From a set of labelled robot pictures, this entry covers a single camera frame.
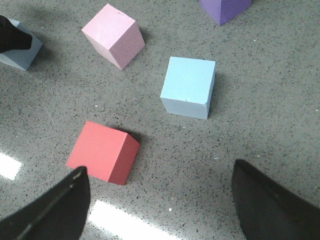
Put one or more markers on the textured red foam cube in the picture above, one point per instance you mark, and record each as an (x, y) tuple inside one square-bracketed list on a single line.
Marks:
[(107, 153)]

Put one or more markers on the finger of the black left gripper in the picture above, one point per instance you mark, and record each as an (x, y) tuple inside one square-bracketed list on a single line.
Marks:
[(12, 38)]

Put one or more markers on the light blue foam cube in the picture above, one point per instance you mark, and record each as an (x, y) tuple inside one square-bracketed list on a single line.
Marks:
[(188, 87), (21, 59)]

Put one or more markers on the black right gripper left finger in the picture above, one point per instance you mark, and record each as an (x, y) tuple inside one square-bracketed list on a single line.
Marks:
[(59, 214)]

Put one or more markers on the pink foam cube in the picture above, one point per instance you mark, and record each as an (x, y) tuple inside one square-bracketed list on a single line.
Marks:
[(114, 35)]

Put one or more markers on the far purple foam cube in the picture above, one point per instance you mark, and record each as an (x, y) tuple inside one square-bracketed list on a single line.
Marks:
[(222, 11)]

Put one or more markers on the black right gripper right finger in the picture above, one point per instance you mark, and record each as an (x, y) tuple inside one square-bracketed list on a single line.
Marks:
[(268, 211)]

